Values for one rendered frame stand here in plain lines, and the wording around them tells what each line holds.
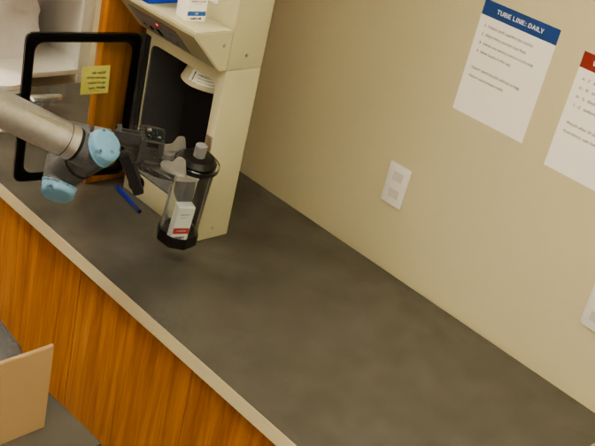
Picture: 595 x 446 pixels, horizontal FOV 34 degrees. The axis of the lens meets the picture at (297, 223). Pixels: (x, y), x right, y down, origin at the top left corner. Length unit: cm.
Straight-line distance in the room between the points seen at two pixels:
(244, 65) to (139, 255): 53
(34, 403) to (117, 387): 66
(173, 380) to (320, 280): 48
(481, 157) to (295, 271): 55
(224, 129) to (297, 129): 43
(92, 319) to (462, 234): 94
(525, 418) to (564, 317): 27
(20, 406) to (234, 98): 96
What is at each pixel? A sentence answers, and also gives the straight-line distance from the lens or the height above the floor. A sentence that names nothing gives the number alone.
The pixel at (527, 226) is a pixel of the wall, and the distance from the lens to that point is 237.
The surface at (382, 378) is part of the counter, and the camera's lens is 221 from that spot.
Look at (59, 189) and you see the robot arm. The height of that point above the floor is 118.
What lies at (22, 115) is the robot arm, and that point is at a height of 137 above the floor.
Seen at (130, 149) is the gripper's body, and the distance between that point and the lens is 227.
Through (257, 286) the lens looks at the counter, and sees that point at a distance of 241.
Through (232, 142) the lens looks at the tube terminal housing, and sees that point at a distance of 246.
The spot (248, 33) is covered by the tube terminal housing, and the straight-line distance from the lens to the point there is 235.
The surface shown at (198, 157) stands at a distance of 228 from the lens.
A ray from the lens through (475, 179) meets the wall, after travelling 243.
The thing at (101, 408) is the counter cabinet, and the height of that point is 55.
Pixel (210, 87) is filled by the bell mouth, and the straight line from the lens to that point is 246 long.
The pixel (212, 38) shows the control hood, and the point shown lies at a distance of 228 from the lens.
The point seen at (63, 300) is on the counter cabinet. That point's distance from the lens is 260.
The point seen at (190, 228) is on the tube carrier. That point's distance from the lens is 236.
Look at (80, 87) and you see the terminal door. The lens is 255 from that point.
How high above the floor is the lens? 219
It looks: 27 degrees down
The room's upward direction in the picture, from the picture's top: 14 degrees clockwise
